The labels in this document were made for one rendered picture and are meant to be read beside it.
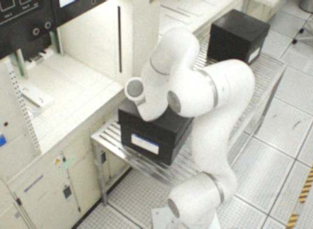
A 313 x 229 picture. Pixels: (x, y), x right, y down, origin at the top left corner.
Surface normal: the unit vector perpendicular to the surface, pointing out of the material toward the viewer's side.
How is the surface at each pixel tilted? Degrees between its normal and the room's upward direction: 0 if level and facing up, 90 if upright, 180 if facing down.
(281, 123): 0
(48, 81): 0
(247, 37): 0
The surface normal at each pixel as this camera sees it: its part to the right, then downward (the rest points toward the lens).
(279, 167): 0.06, -0.69
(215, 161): 0.21, 0.62
